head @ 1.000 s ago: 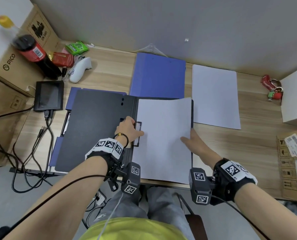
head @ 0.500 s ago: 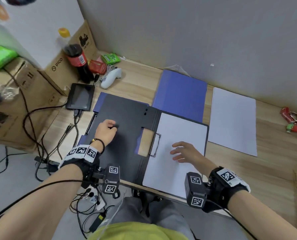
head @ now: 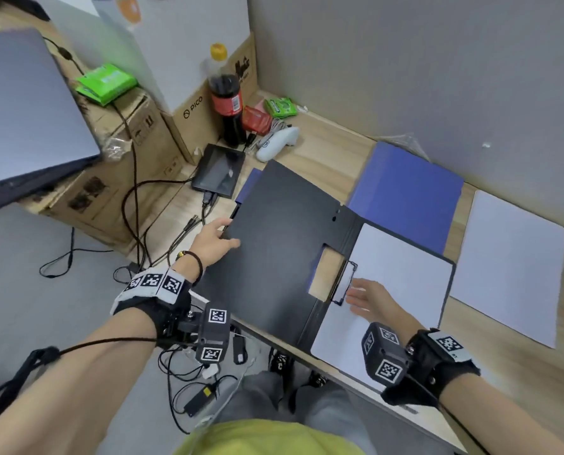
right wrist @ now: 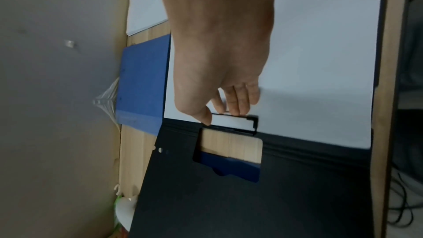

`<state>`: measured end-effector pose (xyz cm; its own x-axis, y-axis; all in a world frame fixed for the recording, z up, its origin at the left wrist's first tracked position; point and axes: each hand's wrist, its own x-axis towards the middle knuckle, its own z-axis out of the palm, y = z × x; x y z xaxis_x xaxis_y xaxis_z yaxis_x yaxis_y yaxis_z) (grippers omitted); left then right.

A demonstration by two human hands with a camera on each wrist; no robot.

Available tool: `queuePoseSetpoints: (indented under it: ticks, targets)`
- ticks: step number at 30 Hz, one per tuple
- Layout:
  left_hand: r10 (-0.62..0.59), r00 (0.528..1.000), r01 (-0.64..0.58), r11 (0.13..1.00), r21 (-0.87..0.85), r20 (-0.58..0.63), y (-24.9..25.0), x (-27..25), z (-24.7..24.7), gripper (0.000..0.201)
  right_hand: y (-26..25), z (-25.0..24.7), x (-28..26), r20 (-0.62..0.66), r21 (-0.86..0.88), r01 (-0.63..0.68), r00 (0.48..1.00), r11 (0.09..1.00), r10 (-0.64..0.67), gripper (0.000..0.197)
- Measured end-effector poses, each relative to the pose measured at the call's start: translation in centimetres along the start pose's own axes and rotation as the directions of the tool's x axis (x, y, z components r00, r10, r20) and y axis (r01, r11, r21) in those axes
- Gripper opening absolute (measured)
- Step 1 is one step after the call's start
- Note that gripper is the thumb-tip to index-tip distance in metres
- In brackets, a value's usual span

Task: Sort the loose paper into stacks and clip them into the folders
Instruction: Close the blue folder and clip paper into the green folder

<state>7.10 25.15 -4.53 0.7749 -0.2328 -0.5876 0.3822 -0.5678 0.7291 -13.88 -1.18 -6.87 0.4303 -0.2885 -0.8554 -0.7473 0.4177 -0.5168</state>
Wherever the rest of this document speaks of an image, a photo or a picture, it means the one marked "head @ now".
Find thin white paper batch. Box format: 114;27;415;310
310;223;455;393

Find white coiled cable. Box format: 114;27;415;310
249;120;283;151

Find clear tape piece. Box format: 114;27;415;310
378;132;431;162

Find green gum packet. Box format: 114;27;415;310
264;97;296;120

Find black power adapter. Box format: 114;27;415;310
183;381;220;418

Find small black tablet screen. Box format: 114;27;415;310
190;143;247;200

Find red can with black lid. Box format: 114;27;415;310
208;73;243;118

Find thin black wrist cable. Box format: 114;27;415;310
407;373;491;455
49;337;202;358

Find grey closed laptop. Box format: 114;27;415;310
0;27;104;219

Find black tablet cable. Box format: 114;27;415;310
200;189;219;219

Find white power strip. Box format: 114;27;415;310
183;346;222;380

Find dark navy folder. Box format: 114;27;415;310
234;167;328;282

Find person's right hand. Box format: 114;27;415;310
346;280;425;335

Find person's yellow shirt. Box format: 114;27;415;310
173;419;366;455

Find black cable bundle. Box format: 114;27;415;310
39;177;207;285

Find green tissue pack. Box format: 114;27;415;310
75;63;138;107

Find person's right forearm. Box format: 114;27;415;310
438;372;564;455

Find tidy white paper stack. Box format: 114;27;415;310
450;190;564;350

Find clear plastic wrap piece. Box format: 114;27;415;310
102;136;135;162

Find person's left hand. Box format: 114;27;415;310
189;218;242;276

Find black cable with inline block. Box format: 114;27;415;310
41;36;143;261

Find red snack packet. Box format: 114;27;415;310
242;106;273;137

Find brown box with white top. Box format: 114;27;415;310
33;0;259;166

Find person's left forearm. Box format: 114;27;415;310
0;307;159;455

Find plain brown cardboard box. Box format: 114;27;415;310
18;87;188;254

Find black strap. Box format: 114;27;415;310
0;345;61;425

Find green paper folder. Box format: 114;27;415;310
194;159;457;361

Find black patterned shoe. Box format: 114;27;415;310
289;370;331;414
267;348;292;376

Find black wrist camera with markers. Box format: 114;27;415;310
110;267;230;365
361;322;482;407

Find blue plastic folder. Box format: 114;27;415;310
347;140;465;257

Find black bead bracelet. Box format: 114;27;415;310
175;250;205;286

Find white handheld controller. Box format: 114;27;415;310
255;126;301;163

